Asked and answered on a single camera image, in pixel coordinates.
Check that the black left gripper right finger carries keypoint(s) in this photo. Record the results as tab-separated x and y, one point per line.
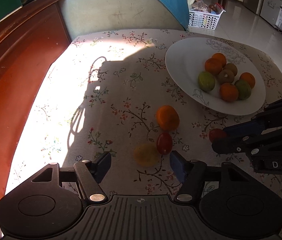
191	176

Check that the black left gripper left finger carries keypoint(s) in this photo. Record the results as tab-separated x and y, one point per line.
89	174

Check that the yellow lemon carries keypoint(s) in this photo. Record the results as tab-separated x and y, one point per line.
146	155

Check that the green lime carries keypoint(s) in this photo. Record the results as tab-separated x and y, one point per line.
244	90
206	81

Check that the dark red cherry tomato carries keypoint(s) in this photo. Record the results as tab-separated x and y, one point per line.
164	143

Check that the orange mandarin on cloth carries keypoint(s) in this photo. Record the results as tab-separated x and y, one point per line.
167	118

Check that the orange mandarin front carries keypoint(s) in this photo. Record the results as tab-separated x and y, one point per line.
228	92

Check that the orange mandarin right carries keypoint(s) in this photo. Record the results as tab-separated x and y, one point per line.
249	78

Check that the brown kiwi front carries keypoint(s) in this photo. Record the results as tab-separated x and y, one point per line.
225	76

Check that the brown kiwi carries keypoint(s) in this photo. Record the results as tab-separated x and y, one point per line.
232	67
225	76

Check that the floral beige tablecloth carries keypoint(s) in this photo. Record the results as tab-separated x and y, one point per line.
101	95

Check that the brown kiwi rear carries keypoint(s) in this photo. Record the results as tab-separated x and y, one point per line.
232	67

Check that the orange mandarin on plate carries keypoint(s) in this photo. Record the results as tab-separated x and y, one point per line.
213	66

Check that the orange mandarin rear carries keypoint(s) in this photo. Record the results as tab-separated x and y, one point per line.
220	57

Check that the white floral plate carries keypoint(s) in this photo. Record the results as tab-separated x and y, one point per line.
185	60

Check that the white perforated plastic basket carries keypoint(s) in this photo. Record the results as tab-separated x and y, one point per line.
204	20

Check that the red wooden side table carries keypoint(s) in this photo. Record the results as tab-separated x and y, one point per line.
31	39

